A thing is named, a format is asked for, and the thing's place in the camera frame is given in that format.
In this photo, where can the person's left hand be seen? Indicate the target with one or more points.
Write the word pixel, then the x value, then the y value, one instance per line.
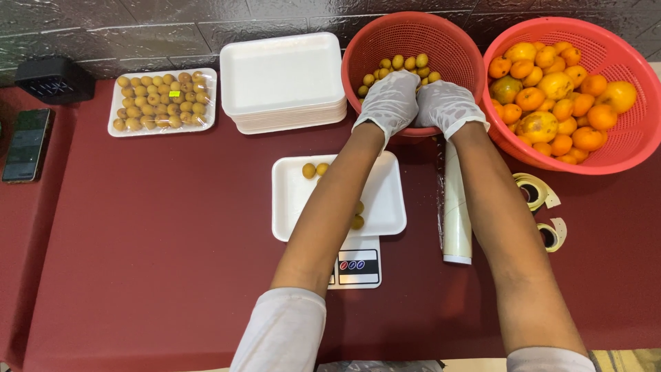
pixel 388 106

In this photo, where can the person's right hand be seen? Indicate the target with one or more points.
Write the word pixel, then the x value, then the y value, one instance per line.
pixel 446 109

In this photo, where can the person's left fingers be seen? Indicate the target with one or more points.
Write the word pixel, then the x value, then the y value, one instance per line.
pixel 400 78

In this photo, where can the person's right fingers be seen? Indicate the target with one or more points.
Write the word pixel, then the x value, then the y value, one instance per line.
pixel 434 87

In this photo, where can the heap of loose longans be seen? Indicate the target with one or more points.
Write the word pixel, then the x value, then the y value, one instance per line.
pixel 397 62

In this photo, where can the small red plastic basket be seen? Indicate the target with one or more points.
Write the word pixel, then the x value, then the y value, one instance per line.
pixel 413 36

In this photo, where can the single white foam tray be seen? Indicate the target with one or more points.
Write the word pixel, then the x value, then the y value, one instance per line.
pixel 382 191

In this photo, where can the yellow-brown longan fruit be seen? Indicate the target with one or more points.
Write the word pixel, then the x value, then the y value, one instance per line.
pixel 323 168
pixel 309 170
pixel 359 207
pixel 357 222

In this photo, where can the stack of white foam trays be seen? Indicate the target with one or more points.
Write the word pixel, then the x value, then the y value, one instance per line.
pixel 281 72

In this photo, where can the heap of oranges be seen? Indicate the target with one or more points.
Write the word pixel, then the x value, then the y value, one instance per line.
pixel 555 85

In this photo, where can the cling film roll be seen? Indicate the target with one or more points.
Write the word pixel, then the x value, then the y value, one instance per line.
pixel 457 217

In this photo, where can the yellow label sticker roll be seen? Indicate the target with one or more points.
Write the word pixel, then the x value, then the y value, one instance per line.
pixel 560 227
pixel 540 186

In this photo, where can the large red plastic basket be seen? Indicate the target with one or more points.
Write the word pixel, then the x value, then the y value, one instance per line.
pixel 609 47

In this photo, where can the white digital kitchen scale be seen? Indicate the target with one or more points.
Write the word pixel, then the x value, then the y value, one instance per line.
pixel 359 266

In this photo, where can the group of wrapped longans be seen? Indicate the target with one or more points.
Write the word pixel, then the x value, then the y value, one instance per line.
pixel 155 103

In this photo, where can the person's white left sleeve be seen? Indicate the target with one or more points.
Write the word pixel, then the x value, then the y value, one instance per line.
pixel 281 330

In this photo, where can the person's white sleeve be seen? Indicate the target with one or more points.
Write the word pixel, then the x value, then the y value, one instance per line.
pixel 550 360
pixel 281 330

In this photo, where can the wrapped white foam tray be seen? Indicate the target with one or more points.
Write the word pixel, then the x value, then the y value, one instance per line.
pixel 114 103

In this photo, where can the person's white right sleeve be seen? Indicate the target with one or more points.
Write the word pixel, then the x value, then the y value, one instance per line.
pixel 550 360

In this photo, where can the patterned floor mat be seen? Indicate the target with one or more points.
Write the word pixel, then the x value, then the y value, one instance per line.
pixel 627 361

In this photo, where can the black plastic box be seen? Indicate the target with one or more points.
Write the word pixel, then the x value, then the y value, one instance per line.
pixel 54 80

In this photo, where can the black smartphone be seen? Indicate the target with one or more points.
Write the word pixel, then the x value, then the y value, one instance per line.
pixel 28 144

